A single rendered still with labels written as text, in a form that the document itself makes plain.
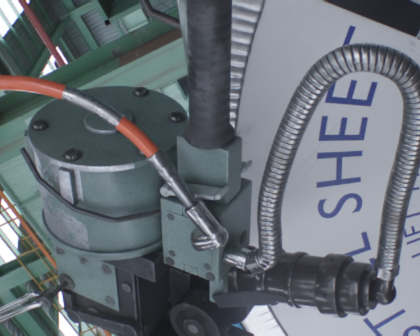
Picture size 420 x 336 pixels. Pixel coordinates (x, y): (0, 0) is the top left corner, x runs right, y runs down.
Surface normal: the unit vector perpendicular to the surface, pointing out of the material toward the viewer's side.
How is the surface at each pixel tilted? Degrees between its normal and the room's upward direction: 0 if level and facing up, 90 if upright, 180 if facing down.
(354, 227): 90
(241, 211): 137
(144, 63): 90
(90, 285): 58
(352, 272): 92
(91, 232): 75
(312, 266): 92
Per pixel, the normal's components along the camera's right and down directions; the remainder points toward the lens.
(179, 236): -0.49, 0.49
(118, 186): 0.21, 0.55
